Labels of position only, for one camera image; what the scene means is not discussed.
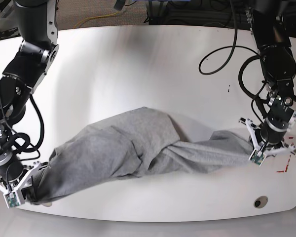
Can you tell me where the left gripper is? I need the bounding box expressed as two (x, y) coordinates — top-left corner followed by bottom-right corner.
(259, 116), (288, 147)

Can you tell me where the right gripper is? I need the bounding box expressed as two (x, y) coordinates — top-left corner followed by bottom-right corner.
(0, 153), (51, 204)

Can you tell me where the grey T-shirt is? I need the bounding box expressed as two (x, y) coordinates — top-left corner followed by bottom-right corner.
(36, 107), (253, 205)

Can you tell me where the red tape rectangle marking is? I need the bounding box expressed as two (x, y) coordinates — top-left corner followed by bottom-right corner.
(276, 135), (295, 173)

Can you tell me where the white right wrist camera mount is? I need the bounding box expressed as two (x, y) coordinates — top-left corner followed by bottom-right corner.
(0, 161), (49, 208)

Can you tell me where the right table cable grommet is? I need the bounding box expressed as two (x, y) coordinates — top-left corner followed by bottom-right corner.
(254, 196), (268, 209)

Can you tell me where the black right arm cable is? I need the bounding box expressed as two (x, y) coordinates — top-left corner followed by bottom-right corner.
(0, 95), (45, 158)

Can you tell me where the yellow cable on floor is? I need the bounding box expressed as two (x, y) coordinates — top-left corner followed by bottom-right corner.
(75, 9), (119, 29)

